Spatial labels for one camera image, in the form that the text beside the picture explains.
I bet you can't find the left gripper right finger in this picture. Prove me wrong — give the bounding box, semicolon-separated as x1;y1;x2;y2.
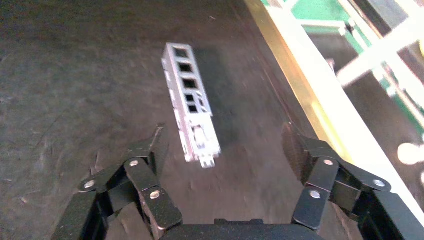
281;122;424;240

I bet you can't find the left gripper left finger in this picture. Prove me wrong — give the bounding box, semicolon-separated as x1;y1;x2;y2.
50;122;183;240

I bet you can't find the metal bracket with white insert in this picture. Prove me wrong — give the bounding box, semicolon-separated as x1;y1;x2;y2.
160;42;222;170

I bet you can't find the white and black cart frame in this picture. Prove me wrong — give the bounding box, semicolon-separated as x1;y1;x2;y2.
291;0;424;133

